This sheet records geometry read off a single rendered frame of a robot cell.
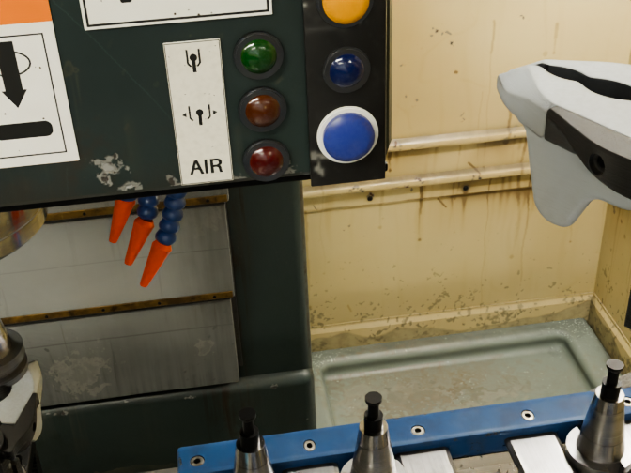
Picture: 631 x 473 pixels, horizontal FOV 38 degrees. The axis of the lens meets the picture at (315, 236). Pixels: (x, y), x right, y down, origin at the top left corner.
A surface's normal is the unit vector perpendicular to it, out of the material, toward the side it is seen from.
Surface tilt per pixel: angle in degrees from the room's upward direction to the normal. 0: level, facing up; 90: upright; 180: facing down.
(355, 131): 87
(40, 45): 90
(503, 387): 0
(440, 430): 0
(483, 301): 90
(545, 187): 90
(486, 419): 0
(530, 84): 42
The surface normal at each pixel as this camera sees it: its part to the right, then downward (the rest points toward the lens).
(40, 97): 0.15, 0.53
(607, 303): -0.99, 0.11
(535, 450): -0.04, -0.84
